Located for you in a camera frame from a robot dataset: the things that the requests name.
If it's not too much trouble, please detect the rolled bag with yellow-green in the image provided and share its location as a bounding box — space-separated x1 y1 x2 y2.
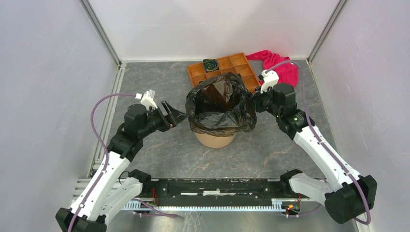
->
202 58 219 73

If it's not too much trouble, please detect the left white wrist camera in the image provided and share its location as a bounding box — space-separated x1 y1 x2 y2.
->
135 89 158 111

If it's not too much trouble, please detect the orange compartment tray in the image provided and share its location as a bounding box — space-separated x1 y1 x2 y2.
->
187 53 260 93

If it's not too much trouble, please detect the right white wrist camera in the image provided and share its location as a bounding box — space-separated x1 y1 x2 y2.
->
258 70 279 93

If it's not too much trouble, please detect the red cloth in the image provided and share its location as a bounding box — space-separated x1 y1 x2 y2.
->
246 50 299 87

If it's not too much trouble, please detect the aluminium rail frame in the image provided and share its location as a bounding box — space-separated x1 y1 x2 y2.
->
72 178 364 212

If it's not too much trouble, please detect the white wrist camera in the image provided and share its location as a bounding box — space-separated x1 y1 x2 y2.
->
258 70 279 93
135 89 158 111

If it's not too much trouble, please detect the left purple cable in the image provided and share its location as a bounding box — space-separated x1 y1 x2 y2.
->
66 93 138 232

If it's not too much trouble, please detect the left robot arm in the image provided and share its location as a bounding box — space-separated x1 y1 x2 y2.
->
56 101 188 232

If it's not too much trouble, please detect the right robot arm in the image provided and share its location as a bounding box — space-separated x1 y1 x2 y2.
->
252 84 377 225

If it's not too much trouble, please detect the orange plastic trash bin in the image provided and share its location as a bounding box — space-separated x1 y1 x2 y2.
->
194 133 236 148

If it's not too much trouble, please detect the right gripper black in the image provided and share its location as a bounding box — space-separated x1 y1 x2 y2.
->
249 83 282 118

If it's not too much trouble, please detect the black trash bag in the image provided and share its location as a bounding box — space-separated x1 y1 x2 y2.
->
185 72 257 137

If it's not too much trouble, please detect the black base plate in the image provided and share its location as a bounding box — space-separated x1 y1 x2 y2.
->
139 178 306 207

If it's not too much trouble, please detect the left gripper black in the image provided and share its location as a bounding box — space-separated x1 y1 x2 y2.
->
139 100 189 138

